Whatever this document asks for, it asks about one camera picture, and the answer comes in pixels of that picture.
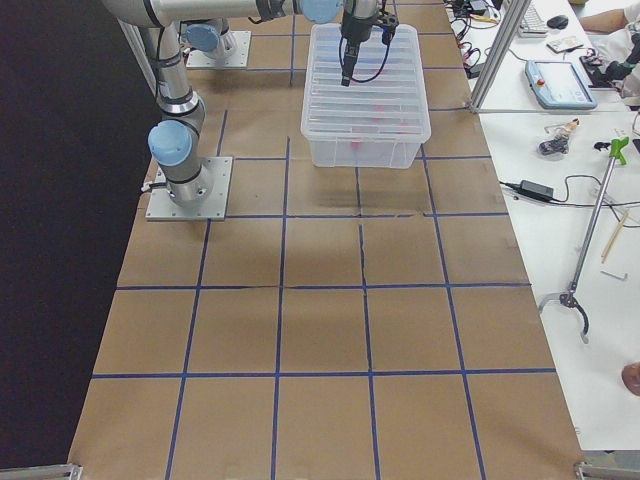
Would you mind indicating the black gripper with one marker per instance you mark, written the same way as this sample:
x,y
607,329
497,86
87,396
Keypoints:
x,y
355,25

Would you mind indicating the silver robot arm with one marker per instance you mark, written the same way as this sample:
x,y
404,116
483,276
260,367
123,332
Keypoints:
x,y
174,141
212,37

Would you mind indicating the clear plastic storage box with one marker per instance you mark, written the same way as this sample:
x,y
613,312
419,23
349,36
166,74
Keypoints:
x,y
378,124

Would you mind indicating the white keyboard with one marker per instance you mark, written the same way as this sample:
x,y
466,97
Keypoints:
x,y
532,25

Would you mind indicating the blue teach pendant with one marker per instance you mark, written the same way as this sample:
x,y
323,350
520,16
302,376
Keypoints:
x,y
559,85

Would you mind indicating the black computer mouse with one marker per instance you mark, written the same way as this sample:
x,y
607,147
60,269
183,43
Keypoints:
x,y
558,22

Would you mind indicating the black clip bundle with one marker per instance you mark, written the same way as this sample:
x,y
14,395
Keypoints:
x,y
557,145

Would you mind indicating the black power adapter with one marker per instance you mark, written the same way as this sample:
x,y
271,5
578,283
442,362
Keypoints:
x,y
536,191

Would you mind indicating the person in white shirt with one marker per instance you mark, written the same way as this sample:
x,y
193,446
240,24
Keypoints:
x,y
614,35

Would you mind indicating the wooden chopstick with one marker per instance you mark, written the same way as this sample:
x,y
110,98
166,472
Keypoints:
x,y
619,227

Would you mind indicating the silver allen key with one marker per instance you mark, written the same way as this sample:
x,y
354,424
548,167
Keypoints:
x,y
617,276

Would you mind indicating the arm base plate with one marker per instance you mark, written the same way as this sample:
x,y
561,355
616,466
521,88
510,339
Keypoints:
x,y
197,60
205,197

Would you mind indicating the aluminium frame post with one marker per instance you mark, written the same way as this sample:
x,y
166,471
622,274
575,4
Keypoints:
x,y
507,31

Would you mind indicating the green handled reacher grabber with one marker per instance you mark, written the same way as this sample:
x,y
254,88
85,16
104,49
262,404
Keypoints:
x,y
568,298

